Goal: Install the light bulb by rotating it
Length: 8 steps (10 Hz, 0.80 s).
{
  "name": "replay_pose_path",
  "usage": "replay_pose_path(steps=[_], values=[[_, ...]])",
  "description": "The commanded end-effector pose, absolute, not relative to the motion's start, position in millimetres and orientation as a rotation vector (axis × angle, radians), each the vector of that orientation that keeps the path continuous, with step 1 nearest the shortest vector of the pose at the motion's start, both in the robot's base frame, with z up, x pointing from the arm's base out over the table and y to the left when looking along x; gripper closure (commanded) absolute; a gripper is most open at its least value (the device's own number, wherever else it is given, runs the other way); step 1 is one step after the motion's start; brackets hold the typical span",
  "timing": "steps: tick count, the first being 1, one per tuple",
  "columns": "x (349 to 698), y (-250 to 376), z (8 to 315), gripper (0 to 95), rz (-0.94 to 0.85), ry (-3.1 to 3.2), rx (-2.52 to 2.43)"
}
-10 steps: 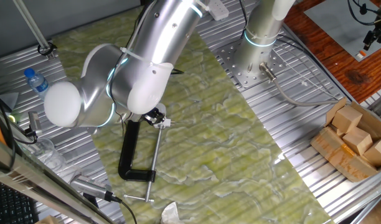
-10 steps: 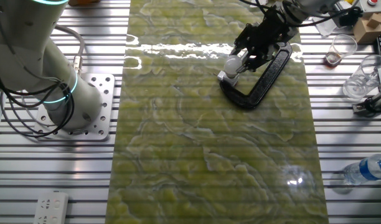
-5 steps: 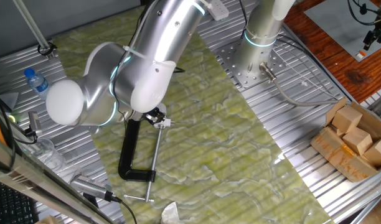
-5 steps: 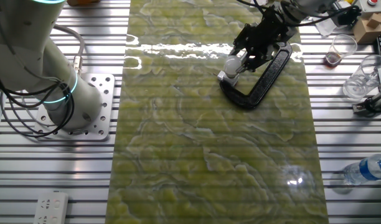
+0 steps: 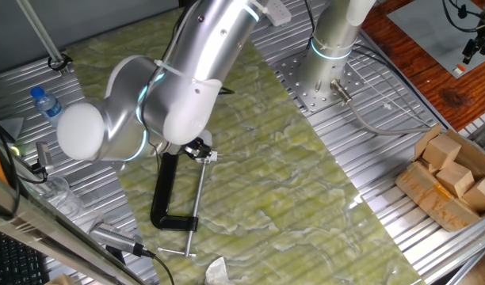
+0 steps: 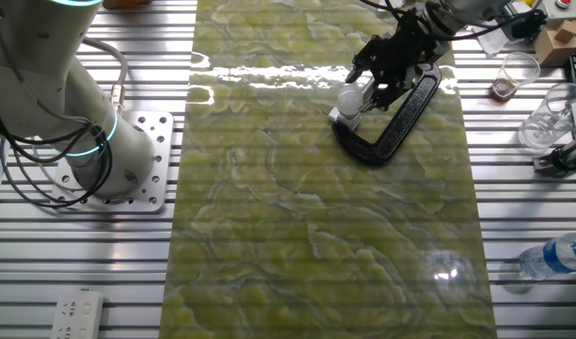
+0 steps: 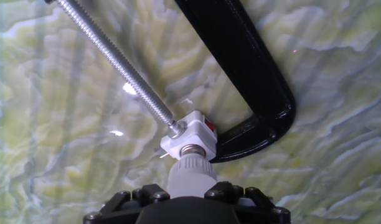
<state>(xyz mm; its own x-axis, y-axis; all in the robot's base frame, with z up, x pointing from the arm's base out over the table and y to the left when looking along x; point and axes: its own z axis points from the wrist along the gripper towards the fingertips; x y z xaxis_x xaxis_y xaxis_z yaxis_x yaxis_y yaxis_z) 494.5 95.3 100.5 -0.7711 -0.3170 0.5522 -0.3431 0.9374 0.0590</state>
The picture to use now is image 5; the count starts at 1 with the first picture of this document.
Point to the grey pad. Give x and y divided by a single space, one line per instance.
428 35

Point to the brown wooden table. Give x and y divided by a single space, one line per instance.
436 91

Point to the black C-clamp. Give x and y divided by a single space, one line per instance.
163 186

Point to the small cardboard box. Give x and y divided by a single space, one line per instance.
60 280

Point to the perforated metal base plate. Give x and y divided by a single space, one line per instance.
290 75

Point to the aluminium frame bar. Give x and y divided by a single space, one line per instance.
48 233

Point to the clear water bottle blue cap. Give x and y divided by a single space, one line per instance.
44 103

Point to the green marble pattern mat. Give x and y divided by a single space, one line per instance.
266 178

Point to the silver camera with black mount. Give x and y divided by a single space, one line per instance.
43 154

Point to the black keyboard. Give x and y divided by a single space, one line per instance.
12 261

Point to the large cardboard box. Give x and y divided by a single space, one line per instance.
432 202

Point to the metal tripod pole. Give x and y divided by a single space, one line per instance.
38 29

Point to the white light bulb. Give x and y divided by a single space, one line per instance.
206 136

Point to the white power strip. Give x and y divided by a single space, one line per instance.
280 14

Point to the aluminium profile rail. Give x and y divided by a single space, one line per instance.
472 265

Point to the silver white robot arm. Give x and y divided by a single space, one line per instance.
167 87

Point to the wooden block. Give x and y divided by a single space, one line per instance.
440 152
455 179
480 194
429 166

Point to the small orange white item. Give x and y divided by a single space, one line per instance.
459 69

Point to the grey triangular sheet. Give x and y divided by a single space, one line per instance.
10 126

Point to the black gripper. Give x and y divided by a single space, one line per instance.
189 150

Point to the crumpled white tissue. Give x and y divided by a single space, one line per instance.
216 273

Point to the silver ribbed camera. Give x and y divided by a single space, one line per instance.
111 237

